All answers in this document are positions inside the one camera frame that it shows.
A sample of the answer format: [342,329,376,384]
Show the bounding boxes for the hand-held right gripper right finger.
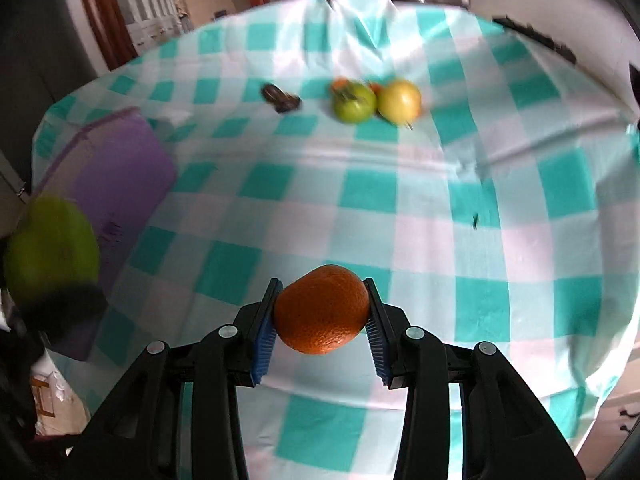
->
[362,277,586,480]

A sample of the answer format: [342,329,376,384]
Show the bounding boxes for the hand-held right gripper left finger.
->
[67,277,286,480]

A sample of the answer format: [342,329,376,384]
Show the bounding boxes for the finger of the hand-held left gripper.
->
[20,282,109,356]

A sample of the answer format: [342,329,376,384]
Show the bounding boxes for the green pear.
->
[2,195,101,311]

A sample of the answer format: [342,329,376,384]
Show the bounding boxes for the large orange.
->
[272,264,371,356]

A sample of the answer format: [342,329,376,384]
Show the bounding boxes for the purple plastic tray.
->
[32,107,179,362]

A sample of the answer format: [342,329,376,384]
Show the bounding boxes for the teal white checked tablecloth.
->
[30,0,640,477]

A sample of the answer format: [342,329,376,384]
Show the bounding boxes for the green apple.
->
[332,81,377,125]

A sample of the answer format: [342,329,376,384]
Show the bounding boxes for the dark brown dates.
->
[260,83,303,114]

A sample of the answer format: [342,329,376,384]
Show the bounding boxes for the yellow apple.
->
[377,78,423,126]

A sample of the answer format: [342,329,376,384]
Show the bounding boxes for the black flat object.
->
[492,15,579,65]

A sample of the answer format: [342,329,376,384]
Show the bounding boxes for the wooden door frame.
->
[75,0,139,74]

